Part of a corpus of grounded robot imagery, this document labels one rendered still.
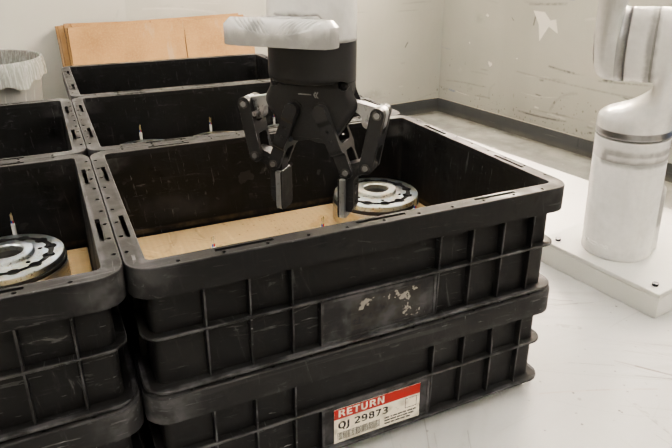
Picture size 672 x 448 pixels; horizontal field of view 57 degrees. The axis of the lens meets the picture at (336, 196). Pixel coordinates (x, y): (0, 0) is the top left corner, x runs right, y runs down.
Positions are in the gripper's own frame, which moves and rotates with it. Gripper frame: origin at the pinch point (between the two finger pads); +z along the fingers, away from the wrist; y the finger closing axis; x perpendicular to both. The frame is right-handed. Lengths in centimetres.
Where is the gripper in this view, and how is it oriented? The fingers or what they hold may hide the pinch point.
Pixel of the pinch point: (314, 195)
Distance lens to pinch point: 56.6
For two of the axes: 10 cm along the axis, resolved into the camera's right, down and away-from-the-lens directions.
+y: -9.4, -1.3, 3.3
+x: -3.5, 3.4, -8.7
